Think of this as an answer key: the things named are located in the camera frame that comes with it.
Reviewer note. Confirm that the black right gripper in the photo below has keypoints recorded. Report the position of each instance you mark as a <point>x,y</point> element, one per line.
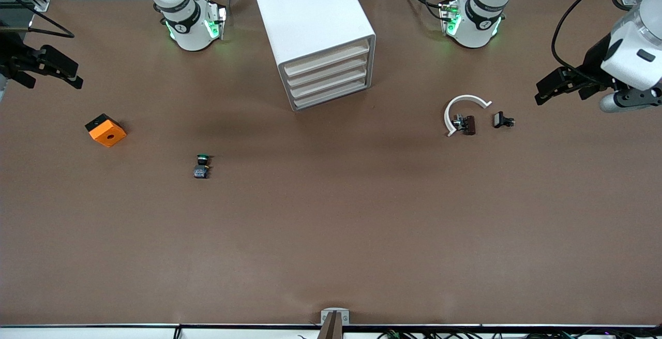
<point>11,55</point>

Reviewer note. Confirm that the green push button switch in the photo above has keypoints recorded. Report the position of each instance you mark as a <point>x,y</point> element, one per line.
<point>201,171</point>

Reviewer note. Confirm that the small black contact block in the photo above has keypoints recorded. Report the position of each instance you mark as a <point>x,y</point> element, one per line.
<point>499,119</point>

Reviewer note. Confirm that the grey metal table bracket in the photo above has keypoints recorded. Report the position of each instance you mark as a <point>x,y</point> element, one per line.
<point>334,323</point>

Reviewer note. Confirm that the brown table cover mat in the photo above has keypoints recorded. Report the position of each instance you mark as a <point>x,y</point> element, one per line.
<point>331,225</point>

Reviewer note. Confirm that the dark brown contact block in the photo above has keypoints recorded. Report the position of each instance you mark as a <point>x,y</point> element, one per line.
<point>468,124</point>

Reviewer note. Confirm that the white table edge rail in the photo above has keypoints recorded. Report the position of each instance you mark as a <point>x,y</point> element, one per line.
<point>103,333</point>

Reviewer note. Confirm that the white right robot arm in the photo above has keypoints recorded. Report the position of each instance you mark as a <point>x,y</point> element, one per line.
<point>181,28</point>

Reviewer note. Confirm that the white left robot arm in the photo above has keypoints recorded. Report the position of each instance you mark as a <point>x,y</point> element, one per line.
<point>481,23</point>

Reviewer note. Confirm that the orange button enclosure box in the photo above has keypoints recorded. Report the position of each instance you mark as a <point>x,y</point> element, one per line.
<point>108,134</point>

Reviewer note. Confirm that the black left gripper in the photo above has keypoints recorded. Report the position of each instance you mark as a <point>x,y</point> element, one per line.
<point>593,61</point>

